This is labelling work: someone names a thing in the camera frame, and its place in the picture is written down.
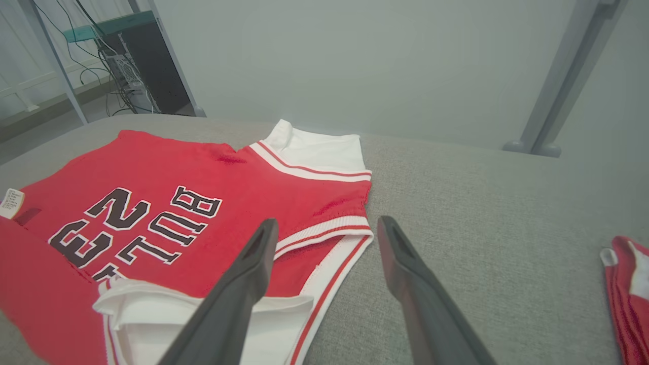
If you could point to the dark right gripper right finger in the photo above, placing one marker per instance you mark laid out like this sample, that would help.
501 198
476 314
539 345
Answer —
431 324

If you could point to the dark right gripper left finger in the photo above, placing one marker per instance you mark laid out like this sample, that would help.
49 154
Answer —
228 314

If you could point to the red basketball jersey white trim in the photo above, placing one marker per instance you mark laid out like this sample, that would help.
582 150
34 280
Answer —
152 162

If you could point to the red shorts with white stripe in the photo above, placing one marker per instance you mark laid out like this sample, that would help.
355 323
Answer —
626 314

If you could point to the grey fabric sofa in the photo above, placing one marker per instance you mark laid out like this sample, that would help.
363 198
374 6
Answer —
481 213

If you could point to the black computer tower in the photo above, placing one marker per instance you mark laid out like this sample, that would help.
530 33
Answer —
157 71

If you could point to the white partition panel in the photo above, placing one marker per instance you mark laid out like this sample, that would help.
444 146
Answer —
623 101
355 61

